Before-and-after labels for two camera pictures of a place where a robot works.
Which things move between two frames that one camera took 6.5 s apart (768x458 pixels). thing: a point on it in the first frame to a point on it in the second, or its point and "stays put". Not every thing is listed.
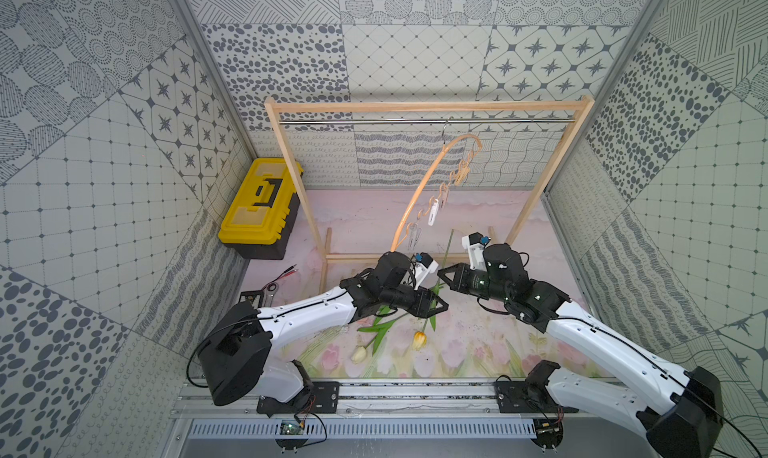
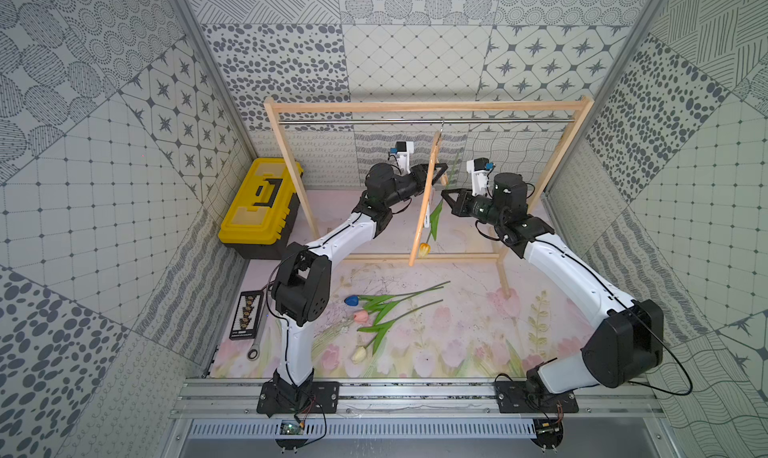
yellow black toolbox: x=259 y=220 stays put
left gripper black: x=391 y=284 to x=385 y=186
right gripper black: x=460 y=281 to x=458 y=207
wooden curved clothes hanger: x=423 y=178 to x=437 y=143
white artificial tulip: x=359 y=354 stays put
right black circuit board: x=549 y=432 stays put
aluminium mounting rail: x=400 y=398 stays put
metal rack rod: x=352 y=122 stays put
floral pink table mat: x=348 y=234 stays put
